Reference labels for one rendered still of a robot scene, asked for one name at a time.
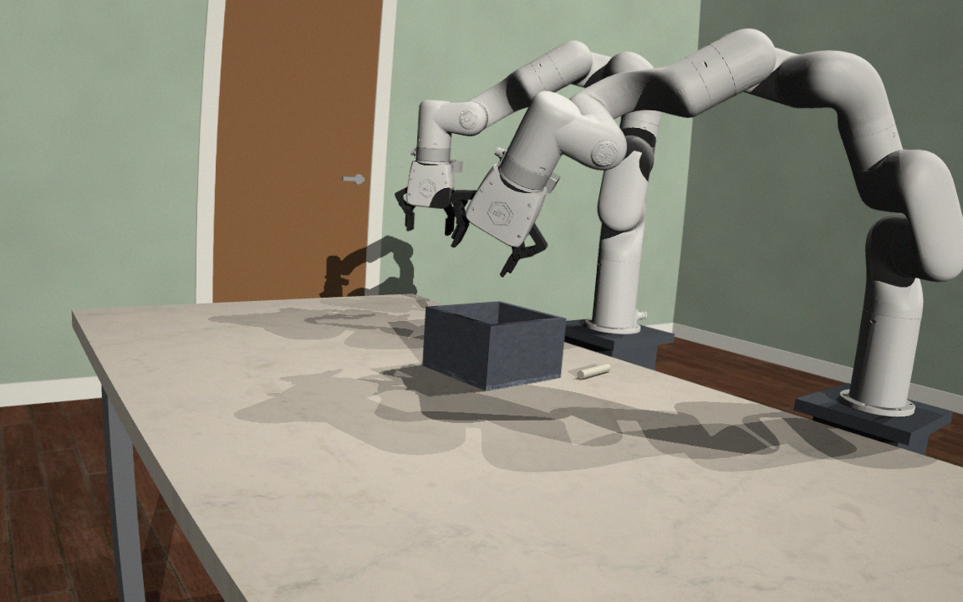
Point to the pale grey cylinder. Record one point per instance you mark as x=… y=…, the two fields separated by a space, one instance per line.
x=593 y=371

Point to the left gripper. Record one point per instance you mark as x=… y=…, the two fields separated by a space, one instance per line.
x=504 y=210

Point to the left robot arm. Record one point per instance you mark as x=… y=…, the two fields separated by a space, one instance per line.
x=916 y=183

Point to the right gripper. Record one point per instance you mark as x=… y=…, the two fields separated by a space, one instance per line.
x=430 y=184

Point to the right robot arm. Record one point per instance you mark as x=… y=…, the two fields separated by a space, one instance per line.
x=623 y=188

